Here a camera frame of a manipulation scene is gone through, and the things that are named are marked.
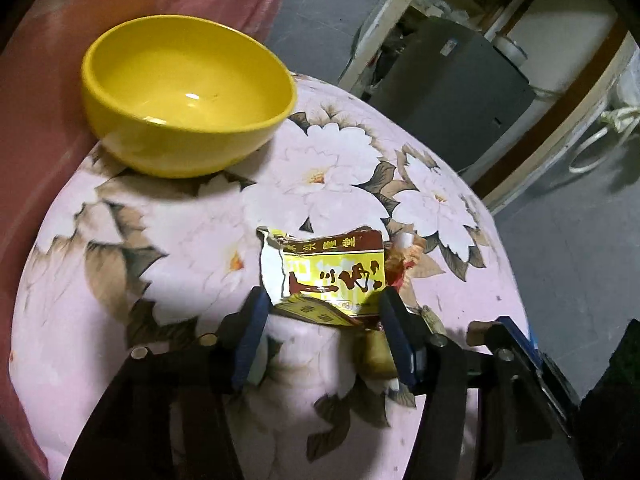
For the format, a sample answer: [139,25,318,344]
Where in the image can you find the red plaid cloth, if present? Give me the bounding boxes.
[1,0,281,338]

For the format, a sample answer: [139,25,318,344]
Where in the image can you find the white hose loop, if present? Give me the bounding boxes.
[568,106,640,175]

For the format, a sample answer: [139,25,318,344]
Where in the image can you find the yellow plastic bowl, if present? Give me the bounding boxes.
[81,14,297,179]

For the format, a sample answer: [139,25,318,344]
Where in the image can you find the metal pot on cabinet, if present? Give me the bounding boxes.
[492,35,528,67]

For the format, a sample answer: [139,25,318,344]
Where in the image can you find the pink floral quilted cloth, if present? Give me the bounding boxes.
[9,77,526,479]

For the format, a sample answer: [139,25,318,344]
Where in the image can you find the grey cabinet appliance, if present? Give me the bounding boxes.
[369,18,534,171]

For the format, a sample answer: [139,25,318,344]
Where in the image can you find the yellow snack wrapper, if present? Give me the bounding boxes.
[257,226,386,327]

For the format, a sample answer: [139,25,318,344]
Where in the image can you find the red wrapper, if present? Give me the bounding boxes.
[384,232,424,290]

